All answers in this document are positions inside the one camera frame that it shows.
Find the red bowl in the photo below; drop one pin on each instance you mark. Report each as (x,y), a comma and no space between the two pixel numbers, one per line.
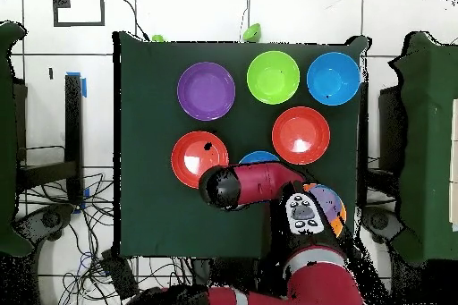
(300,129)
(189,154)

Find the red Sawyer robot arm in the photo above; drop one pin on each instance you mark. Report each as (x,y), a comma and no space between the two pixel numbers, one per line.
(257,183)

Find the purple bowl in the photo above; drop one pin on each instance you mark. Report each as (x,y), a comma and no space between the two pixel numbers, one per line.
(206,91)

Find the dark green tablecloth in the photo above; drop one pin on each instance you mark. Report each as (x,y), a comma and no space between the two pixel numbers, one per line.
(154,122)

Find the green bowl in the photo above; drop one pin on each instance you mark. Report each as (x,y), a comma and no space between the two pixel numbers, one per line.
(252,32)
(273,77)

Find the translucent blue bowl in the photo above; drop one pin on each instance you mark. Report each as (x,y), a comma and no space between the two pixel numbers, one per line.
(327,201)

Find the orange bowl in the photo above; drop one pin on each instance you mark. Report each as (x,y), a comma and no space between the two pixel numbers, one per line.
(337,227)

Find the green cup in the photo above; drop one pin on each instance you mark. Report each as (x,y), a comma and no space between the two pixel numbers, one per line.
(157,38)

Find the black power strip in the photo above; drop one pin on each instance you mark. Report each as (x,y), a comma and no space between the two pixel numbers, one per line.
(120,276)

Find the black round base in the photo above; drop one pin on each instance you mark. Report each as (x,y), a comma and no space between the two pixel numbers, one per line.
(46,221)

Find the neighbouring green cloth table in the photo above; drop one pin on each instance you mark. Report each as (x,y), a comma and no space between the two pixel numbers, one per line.
(7,140)
(425,140)

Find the white box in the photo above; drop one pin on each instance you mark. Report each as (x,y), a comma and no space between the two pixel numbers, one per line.
(454,162)

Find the black table frame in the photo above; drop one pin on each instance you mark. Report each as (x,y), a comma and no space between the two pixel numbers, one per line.
(73,133)
(391,133)

